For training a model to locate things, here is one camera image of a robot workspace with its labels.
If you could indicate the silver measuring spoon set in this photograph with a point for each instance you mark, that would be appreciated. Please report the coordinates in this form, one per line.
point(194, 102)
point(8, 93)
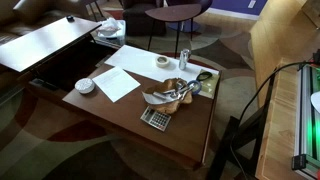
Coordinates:
point(181, 90)

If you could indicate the white envelope paper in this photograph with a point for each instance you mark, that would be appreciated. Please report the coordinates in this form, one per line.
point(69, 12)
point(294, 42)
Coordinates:
point(150, 98)

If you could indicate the beige masking tape roll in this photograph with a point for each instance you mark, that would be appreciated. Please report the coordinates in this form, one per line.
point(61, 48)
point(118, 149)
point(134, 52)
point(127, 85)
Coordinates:
point(158, 63)

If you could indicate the grey pocket calculator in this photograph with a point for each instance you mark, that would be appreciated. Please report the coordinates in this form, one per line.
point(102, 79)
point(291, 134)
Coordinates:
point(156, 118)

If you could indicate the large white paper sheet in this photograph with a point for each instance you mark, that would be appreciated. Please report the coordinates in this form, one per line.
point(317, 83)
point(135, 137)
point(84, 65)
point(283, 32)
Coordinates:
point(140, 61)

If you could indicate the silver white drink can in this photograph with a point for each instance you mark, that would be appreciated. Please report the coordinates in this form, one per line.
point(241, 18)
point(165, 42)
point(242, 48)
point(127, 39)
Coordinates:
point(184, 60)

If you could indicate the blue tape roll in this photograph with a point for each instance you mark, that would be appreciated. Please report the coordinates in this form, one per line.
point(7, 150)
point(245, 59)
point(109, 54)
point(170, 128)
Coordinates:
point(199, 88)

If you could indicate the small white paper sheet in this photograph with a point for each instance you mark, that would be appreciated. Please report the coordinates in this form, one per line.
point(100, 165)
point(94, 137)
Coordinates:
point(115, 83)

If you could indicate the brown wooden coffee table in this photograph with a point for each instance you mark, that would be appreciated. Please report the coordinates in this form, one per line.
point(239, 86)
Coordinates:
point(180, 133)

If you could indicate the olive green booklet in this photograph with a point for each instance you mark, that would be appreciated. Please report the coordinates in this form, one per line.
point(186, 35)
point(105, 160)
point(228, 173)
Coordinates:
point(210, 90)

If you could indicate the dark upholstered armchair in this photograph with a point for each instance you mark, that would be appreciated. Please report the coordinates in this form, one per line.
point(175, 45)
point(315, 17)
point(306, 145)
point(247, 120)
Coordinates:
point(140, 20)

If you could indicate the white bowl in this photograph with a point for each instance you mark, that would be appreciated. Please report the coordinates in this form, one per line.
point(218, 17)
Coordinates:
point(84, 85)

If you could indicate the dark round side table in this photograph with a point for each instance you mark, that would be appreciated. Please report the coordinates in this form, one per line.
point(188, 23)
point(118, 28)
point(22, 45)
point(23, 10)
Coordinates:
point(173, 13)

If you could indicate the white crumpled plastic bag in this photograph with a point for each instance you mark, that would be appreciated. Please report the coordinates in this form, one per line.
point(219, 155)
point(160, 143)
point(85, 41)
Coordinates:
point(109, 26)

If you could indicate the black metal stand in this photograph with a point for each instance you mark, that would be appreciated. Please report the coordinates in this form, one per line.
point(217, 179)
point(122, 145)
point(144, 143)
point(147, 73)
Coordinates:
point(226, 146)

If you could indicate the small black puck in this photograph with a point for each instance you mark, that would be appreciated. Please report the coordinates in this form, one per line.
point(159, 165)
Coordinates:
point(70, 18)

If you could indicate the patterned area rug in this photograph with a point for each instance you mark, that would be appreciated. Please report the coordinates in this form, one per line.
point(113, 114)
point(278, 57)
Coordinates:
point(50, 150)

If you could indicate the dark wooden lift-up tabletop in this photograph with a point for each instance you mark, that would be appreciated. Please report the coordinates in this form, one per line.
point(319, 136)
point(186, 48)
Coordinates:
point(43, 43)

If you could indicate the light plywood cabinet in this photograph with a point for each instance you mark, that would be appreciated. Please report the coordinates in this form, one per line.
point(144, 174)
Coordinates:
point(283, 40)

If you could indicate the brown leather sofa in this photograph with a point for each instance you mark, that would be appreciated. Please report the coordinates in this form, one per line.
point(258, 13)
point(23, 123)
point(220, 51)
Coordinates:
point(36, 11)

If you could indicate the white round plate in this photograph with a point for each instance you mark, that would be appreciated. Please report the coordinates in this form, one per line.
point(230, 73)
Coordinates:
point(316, 101)

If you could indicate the white wall outlet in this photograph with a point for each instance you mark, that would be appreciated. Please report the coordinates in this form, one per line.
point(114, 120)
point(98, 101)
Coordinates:
point(252, 3)

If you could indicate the aluminium rail frame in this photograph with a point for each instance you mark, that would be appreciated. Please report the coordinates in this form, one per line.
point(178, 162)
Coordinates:
point(305, 133)

